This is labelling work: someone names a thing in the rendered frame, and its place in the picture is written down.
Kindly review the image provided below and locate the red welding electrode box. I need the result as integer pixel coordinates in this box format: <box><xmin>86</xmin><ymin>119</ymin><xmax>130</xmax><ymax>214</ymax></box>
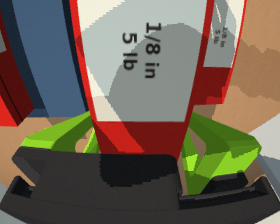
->
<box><xmin>194</xmin><ymin>0</ymin><xmax>247</xmax><ymax>105</ymax></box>

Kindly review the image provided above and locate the red box with white label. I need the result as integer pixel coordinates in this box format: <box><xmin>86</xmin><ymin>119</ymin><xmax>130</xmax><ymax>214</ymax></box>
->
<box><xmin>69</xmin><ymin>0</ymin><xmax>215</xmax><ymax>161</ymax></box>

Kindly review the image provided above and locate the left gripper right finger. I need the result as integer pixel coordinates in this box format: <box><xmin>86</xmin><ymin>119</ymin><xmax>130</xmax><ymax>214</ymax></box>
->
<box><xmin>181</xmin><ymin>111</ymin><xmax>262</xmax><ymax>195</ymax></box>

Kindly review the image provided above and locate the red box of welding electrodes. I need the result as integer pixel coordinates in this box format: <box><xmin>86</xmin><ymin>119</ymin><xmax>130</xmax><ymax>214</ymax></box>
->
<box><xmin>0</xmin><ymin>11</ymin><xmax>34</xmax><ymax>127</ymax></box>

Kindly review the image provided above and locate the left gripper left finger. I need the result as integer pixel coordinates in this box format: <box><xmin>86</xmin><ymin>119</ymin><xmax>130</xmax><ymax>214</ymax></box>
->
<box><xmin>20</xmin><ymin>111</ymin><xmax>100</xmax><ymax>154</ymax></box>

